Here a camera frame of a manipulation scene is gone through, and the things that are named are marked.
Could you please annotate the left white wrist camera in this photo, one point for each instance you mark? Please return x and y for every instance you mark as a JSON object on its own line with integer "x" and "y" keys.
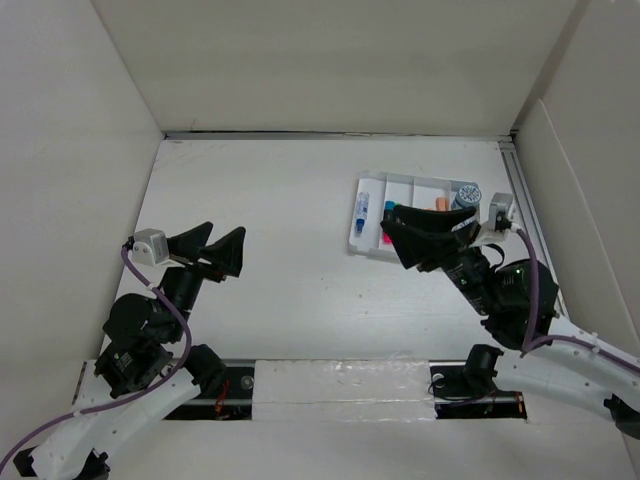
{"x": 148, "y": 247}

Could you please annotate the white foam block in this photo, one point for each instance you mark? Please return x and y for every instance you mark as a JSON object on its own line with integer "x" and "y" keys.
{"x": 346, "y": 391}

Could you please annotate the aluminium rail back edge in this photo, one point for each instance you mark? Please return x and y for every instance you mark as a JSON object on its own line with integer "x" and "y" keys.
{"x": 183, "y": 135}

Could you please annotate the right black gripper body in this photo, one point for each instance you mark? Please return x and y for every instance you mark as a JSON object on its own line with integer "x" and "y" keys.
{"x": 470, "y": 273}

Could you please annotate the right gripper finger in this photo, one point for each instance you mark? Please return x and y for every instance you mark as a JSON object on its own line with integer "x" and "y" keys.
{"x": 432, "y": 220}
{"x": 425, "y": 249}

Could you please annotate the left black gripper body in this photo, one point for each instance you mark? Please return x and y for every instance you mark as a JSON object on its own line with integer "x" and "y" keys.
{"x": 183, "y": 282}

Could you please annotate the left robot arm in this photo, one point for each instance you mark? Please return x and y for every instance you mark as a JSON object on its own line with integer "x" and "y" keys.
{"x": 151, "y": 365}

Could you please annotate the clear glue bottle blue cap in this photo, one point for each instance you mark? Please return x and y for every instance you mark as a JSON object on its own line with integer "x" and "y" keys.
{"x": 361, "y": 212}

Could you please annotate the aluminium rail right side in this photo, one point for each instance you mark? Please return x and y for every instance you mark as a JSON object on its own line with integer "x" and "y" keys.
{"x": 524, "y": 200}

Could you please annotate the orange translucent marker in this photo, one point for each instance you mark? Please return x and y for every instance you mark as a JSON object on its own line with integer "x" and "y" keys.
{"x": 441, "y": 204}

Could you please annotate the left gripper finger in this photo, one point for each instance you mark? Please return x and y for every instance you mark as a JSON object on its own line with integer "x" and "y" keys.
{"x": 226, "y": 254}
{"x": 186, "y": 246}

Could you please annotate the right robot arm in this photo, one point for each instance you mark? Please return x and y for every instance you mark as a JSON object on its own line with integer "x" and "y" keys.
{"x": 536, "y": 349}

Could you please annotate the white divided organizer tray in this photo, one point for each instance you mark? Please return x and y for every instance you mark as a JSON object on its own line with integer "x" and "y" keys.
{"x": 418, "y": 192}

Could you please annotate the blue cap black highlighter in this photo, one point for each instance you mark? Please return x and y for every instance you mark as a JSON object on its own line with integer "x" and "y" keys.
{"x": 388, "y": 207}

